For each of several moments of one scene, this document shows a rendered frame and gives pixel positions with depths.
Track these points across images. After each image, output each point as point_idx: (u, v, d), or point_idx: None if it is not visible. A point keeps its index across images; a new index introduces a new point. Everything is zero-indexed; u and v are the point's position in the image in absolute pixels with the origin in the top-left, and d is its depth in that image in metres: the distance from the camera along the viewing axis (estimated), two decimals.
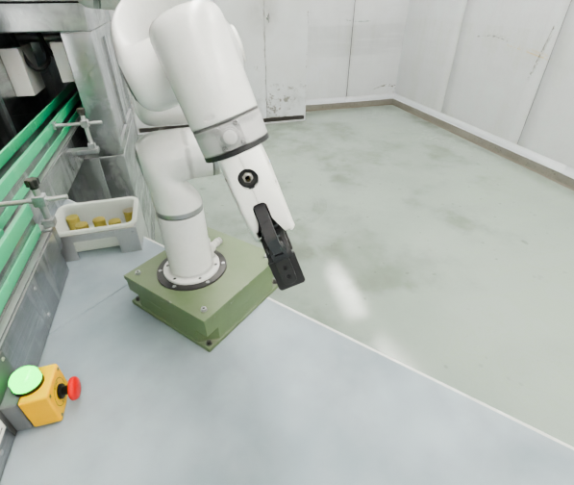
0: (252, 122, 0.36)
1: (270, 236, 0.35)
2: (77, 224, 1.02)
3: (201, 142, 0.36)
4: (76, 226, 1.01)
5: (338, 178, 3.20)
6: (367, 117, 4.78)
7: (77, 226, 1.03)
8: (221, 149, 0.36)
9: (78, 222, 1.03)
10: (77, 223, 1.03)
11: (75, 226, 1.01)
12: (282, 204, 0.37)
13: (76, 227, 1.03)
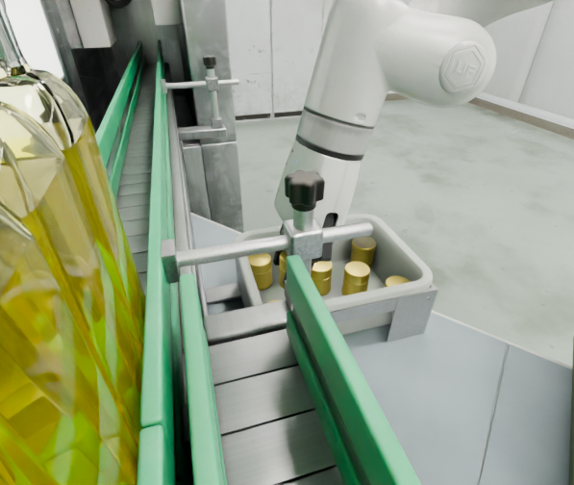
0: None
1: None
2: (285, 256, 0.44)
3: None
4: None
5: (431, 178, 2.64)
6: (429, 109, 4.22)
7: (280, 259, 0.46)
8: None
9: (284, 251, 0.45)
10: (283, 253, 0.45)
11: (284, 262, 0.44)
12: (281, 180, 0.44)
13: (279, 263, 0.45)
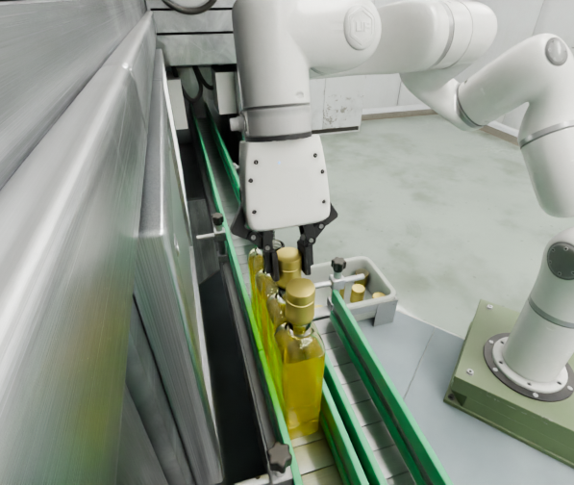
0: (257, 119, 0.36)
1: (230, 229, 0.42)
2: (290, 258, 0.44)
3: None
4: (297, 257, 0.44)
5: (420, 196, 3.08)
6: (422, 128, 4.66)
7: (284, 268, 0.44)
8: (244, 131, 0.40)
9: (282, 259, 0.44)
10: (285, 260, 0.44)
11: (298, 260, 0.44)
12: (245, 202, 0.39)
13: (287, 269, 0.44)
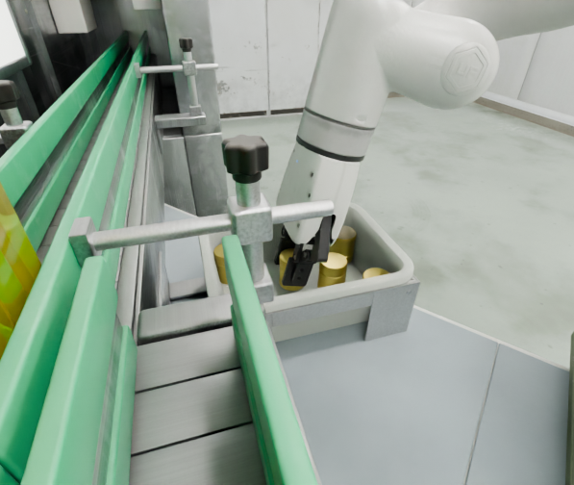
0: None
1: None
2: None
3: None
4: None
5: (428, 175, 2.60)
6: (427, 107, 4.18)
7: None
8: None
9: None
10: None
11: None
12: (284, 179, 0.44)
13: None
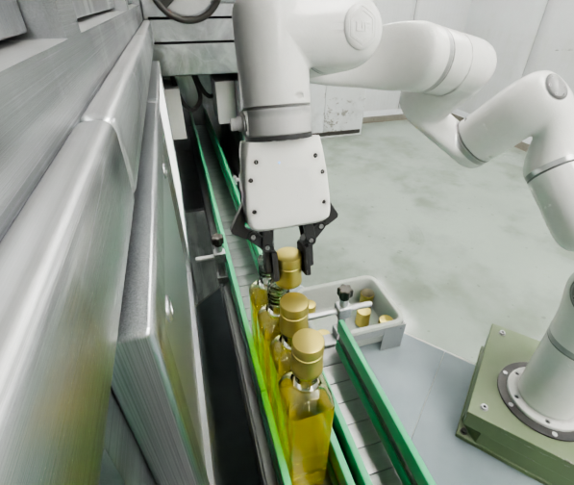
0: (257, 119, 0.36)
1: (230, 229, 0.42)
2: (296, 307, 0.41)
3: None
4: (304, 305, 0.41)
5: (423, 202, 3.04)
6: None
7: (289, 318, 0.41)
8: (245, 131, 0.40)
9: (287, 308, 0.40)
10: (290, 308, 0.40)
11: (305, 308, 0.40)
12: (245, 202, 0.39)
13: (294, 319, 0.41)
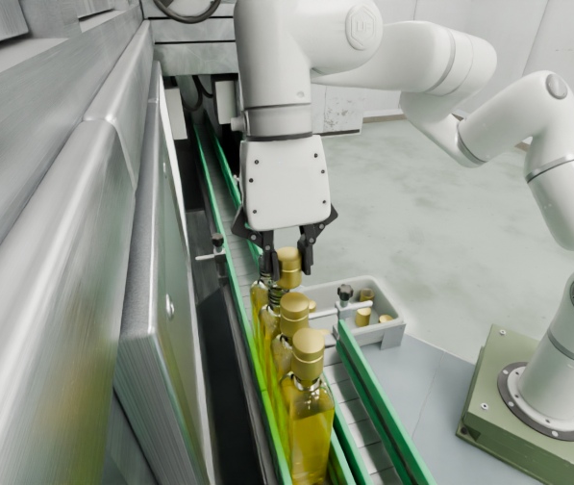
0: (258, 119, 0.37)
1: (231, 229, 0.42)
2: (297, 306, 0.41)
3: None
4: (304, 305, 0.41)
5: (423, 202, 3.04)
6: None
7: (289, 318, 0.41)
8: (245, 131, 0.40)
9: (287, 307, 0.40)
10: (290, 308, 0.40)
11: (305, 308, 0.40)
12: (245, 202, 0.39)
13: (294, 319, 0.41)
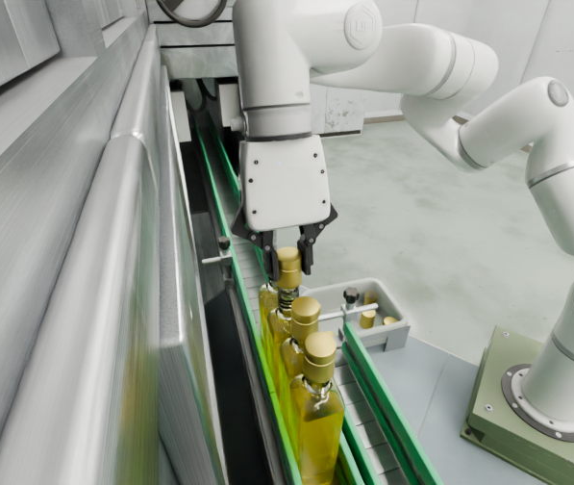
0: (257, 119, 0.36)
1: (230, 229, 0.42)
2: (308, 311, 0.41)
3: None
4: (314, 309, 0.42)
5: (424, 203, 3.05)
6: None
7: (301, 321, 0.42)
8: (245, 131, 0.40)
9: (298, 312, 0.41)
10: (301, 313, 0.41)
11: (315, 313, 0.41)
12: (245, 202, 0.39)
13: (305, 322, 0.42)
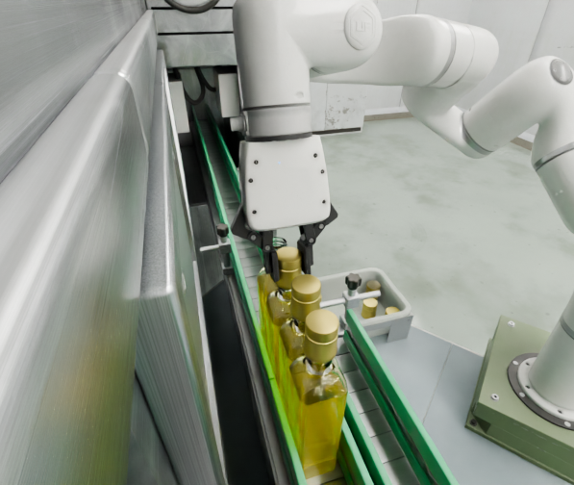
0: (257, 119, 0.36)
1: (230, 229, 0.42)
2: (309, 289, 0.39)
3: None
4: (316, 287, 0.40)
5: (425, 199, 3.03)
6: (425, 129, 4.61)
7: (301, 299, 0.40)
8: (245, 131, 0.40)
9: (299, 290, 0.39)
10: (302, 290, 0.39)
11: (317, 290, 0.39)
12: (245, 202, 0.39)
13: (306, 301, 0.40)
